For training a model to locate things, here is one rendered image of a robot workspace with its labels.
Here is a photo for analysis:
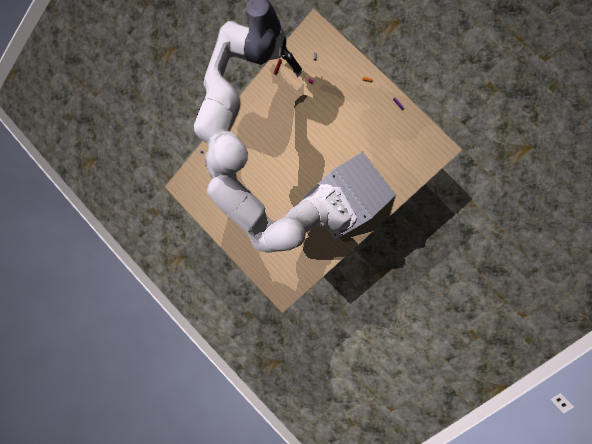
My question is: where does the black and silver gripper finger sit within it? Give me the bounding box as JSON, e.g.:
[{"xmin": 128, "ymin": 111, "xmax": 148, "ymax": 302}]
[{"xmin": 281, "ymin": 47, "xmax": 302, "ymax": 77}]

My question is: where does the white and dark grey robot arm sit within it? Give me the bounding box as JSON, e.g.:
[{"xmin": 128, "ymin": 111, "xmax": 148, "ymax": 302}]
[{"xmin": 194, "ymin": 0, "xmax": 357, "ymax": 253}]

